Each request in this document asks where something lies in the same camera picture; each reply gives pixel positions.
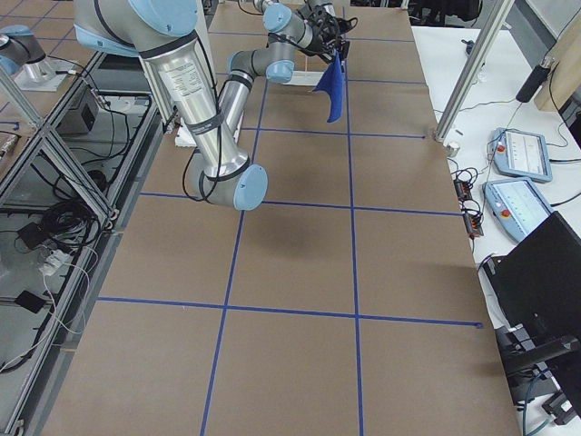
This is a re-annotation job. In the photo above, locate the blue teach pendant near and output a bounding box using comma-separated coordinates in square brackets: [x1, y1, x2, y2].
[483, 176, 554, 243]

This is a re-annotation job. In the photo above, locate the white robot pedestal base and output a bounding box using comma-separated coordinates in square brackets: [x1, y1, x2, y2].
[174, 124, 196, 148]

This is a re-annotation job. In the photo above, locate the blue teach pendant far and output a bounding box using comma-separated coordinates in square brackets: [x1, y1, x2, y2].
[488, 128, 553, 183]

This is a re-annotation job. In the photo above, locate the blue microfiber towel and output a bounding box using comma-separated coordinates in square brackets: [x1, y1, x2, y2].
[313, 53, 345, 124]

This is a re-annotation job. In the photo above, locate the black monitor right side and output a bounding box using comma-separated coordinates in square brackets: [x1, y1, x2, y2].
[483, 212, 580, 340]

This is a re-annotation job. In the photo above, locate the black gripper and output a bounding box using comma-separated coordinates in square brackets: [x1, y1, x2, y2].
[312, 34, 345, 59]
[308, 5, 345, 41]

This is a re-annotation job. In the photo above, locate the black cable bundle floor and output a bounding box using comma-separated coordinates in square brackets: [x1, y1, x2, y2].
[16, 200, 103, 253]

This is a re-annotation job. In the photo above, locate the aluminium frame post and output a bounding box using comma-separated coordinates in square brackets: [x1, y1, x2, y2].
[433, 0, 515, 143]

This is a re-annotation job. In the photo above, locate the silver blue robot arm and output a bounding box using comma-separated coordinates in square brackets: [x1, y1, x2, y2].
[74, 0, 358, 211]
[238, 1, 341, 45]

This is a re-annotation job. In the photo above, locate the blue teach pendant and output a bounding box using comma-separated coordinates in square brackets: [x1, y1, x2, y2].
[488, 128, 553, 183]
[483, 176, 554, 243]

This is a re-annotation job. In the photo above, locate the grey control box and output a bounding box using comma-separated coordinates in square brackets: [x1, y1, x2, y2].
[56, 91, 99, 135]

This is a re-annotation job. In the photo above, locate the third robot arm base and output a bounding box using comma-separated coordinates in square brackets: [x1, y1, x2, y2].
[1, 25, 67, 92]

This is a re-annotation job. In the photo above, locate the aluminium side frame rail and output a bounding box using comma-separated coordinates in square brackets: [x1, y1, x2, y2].
[1, 54, 162, 435]

